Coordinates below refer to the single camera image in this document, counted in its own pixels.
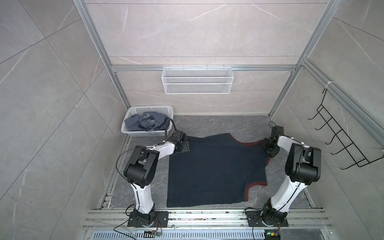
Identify aluminium mounting rail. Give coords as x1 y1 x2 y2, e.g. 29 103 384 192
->
82 209 333 231

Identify white plastic laundry basket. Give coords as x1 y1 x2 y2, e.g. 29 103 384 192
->
121 106 174 137

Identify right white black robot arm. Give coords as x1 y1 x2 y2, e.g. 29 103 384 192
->
261 126 322 227

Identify black wire hook rack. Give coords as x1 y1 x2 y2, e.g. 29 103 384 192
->
308 89 384 170

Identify small circuit board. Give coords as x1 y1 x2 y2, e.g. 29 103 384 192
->
143 231 162 238

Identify navy tank top red trim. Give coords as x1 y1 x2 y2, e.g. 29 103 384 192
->
167 133 271 208

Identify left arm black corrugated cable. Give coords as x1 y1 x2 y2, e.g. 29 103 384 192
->
163 117 178 143

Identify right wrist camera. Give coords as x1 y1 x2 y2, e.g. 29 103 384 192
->
271 126 284 139

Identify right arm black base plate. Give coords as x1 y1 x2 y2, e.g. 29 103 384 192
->
244 208 289 227

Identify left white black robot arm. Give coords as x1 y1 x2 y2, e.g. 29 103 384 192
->
123 131 190 226

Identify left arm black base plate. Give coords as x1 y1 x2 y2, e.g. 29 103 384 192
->
128 211 169 228

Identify grey blue tank top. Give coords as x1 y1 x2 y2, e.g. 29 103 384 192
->
124 112 170 132

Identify aluminium frame profiles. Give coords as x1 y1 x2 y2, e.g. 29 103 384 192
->
74 1 384 145

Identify white slotted cable duct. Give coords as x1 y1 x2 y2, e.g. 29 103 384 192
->
90 230 266 240

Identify white wire mesh wall basket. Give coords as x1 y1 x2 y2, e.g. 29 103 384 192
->
162 67 234 95

